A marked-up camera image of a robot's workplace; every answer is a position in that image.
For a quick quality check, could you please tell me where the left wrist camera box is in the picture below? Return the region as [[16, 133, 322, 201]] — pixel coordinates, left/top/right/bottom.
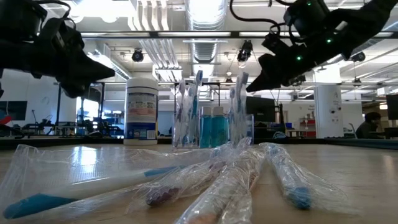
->
[[39, 17, 85, 55]]

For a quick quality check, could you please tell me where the black background rig frame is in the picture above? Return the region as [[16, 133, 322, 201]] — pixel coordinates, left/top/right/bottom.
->
[[54, 81, 105, 125], [174, 81, 221, 116]]

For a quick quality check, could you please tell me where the person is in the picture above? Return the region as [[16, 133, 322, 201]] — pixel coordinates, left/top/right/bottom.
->
[[355, 111, 382, 139]]

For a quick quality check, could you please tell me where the black overhead light bar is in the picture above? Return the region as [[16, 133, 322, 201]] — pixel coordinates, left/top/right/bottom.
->
[[80, 30, 299, 40]]

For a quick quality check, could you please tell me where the dark wall screen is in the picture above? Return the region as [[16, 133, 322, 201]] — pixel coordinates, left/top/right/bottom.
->
[[0, 100, 28, 121]]

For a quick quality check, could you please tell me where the red storage shelf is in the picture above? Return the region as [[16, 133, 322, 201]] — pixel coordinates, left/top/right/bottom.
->
[[298, 117, 317, 139]]

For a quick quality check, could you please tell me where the white wipes canister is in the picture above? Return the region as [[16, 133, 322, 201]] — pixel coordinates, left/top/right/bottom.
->
[[123, 77, 159, 146]]

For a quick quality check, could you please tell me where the plastic-wrapped orange toothbrush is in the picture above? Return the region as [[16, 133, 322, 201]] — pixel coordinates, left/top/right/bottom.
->
[[174, 146, 267, 224]]

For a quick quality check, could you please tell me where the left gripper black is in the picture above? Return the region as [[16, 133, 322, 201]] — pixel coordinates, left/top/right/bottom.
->
[[0, 43, 116, 99]]

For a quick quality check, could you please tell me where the black desktop monitor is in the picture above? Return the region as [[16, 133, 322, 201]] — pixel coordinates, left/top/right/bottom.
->
[[245, 96, 277, 123], [386, 94, 398, 121]]

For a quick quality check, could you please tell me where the black aluminium rig frame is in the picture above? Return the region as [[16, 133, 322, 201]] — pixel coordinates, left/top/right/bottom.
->
[[0, 136, 398, 151]]

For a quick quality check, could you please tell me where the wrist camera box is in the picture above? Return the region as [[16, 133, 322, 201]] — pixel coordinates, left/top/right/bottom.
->
[[39, 17, 85, 55], [262, 30, 289, 57]]

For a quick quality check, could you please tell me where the white round column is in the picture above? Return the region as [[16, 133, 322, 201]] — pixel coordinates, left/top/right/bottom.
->
[[313, 67, 343, 139]]

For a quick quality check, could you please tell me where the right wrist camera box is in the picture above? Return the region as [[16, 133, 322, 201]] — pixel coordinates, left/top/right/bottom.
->
[[262, 30, 289, 57]]

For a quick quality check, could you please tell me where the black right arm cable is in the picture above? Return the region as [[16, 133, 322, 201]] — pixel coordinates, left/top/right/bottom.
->
[[229, 0, 290, 35]]

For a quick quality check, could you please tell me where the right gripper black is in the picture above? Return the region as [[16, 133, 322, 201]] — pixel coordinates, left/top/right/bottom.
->
[[246, 43, 324, 92]]

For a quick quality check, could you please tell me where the clear acrylic organizer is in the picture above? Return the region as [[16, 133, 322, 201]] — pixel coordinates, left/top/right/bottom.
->
[[172, 113, 254, 150]]

